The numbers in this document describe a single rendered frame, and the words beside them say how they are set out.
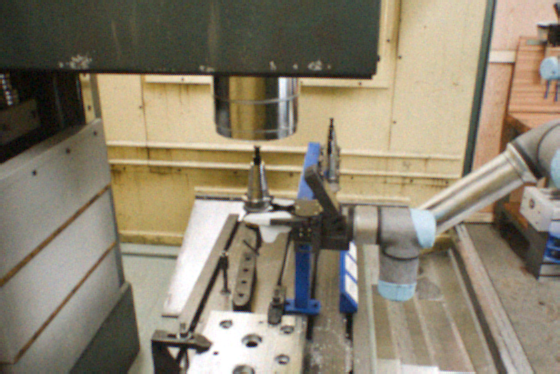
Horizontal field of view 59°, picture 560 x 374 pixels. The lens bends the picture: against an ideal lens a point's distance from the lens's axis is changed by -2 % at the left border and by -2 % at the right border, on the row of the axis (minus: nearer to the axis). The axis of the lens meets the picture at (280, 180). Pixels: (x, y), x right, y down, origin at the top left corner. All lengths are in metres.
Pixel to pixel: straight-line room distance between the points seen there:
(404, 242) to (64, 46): 0.68
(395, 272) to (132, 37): 0.64
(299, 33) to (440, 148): 1.33
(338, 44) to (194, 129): 1.36
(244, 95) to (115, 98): 1.34
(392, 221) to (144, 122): 1.37
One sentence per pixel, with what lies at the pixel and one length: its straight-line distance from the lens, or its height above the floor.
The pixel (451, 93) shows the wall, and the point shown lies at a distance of 1.97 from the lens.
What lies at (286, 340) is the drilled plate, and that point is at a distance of 1.16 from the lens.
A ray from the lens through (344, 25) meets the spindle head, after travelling 0.76.
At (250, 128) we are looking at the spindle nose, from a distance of 0.85.
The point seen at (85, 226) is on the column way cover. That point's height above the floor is 1.19.
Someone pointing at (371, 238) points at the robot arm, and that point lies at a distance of 0.97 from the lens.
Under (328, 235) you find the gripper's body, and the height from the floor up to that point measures 1.26.
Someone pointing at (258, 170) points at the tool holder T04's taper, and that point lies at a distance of 0.95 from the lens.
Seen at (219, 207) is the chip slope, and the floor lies 0.84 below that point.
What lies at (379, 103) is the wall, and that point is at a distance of 1.95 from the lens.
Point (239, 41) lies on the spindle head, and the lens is 0.78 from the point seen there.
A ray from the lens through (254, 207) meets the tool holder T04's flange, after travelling 0.96.
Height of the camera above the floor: 1.74
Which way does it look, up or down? 22 degrees down
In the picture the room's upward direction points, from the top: straight up
